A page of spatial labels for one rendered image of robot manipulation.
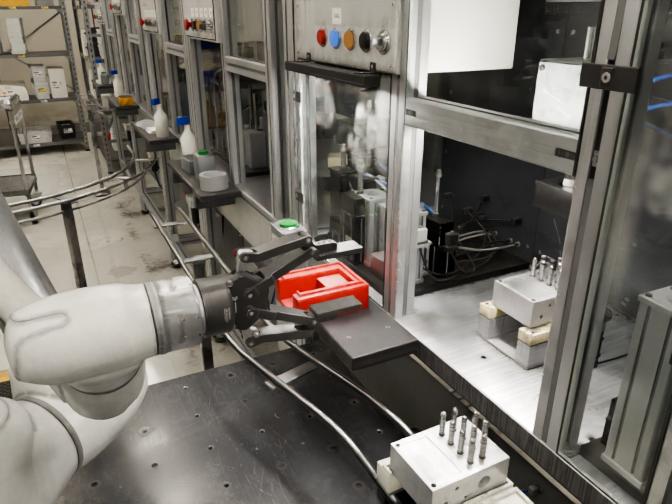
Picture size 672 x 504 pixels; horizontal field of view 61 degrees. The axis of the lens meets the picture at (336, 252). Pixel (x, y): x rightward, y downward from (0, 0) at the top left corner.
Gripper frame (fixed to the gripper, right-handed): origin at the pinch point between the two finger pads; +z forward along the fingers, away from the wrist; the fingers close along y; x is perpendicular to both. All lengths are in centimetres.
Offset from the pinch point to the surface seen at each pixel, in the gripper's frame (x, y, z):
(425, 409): 28, -56, 38
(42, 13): 750, 32, -17
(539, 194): 3.3, 5.9, 39.3
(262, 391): 38, -44, 0
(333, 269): 34.4, -16.0, 15.7
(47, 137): 639, -94, -37
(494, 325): 3.6, -18.2, 33.2
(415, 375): 33, -49, 38
